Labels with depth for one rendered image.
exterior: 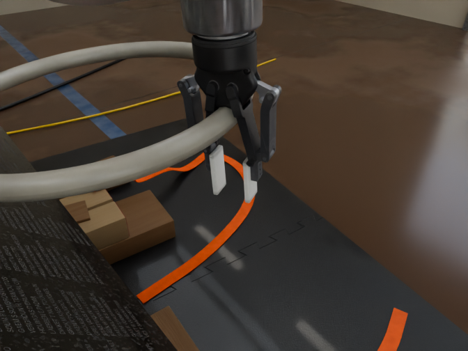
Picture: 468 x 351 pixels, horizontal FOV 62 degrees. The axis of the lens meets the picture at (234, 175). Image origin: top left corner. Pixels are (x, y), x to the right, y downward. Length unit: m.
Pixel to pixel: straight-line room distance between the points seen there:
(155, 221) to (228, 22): 1.23
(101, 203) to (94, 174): 1.15
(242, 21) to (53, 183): 0.25
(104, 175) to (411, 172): 1.90
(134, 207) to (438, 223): 1.30
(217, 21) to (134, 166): 0.17
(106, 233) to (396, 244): 1.13
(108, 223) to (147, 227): 0.17
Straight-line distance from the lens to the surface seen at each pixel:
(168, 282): 1.48
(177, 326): 1.23
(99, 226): 1.47
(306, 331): 1.37
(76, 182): 0.43
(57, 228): 0.81
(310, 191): 1.91
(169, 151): 0.43
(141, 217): 1.62
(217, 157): 0.55
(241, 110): 0.48
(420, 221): 1.90
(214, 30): 0.43
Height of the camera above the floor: 1.16
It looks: 36 degrees down
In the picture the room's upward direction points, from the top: straight up
